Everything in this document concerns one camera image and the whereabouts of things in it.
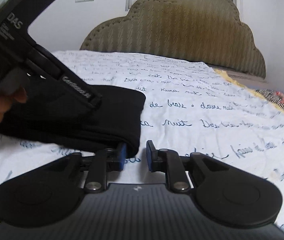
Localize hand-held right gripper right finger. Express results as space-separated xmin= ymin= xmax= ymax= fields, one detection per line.
xmin=145 ymin=140 xmax=216 ymax=194

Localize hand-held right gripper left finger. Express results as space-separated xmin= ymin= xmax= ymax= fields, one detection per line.
xmin=64 ymin=142 xmax=127 ymax=194

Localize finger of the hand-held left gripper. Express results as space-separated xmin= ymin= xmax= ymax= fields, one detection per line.
xmin=26 ymin=43 xmax=103 ymax=110

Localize black pants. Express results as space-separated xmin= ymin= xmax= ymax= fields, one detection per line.
xmin=0 ymin=76 xmax=146 ymax=157

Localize white script-print bed sheet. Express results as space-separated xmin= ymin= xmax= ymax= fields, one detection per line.
xmin=0 ymin=50 xmax=284 ymax=238

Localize olive padded headboard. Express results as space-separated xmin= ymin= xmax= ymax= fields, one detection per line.
xmin=80 ymin=0 xmax=267 ymax=79

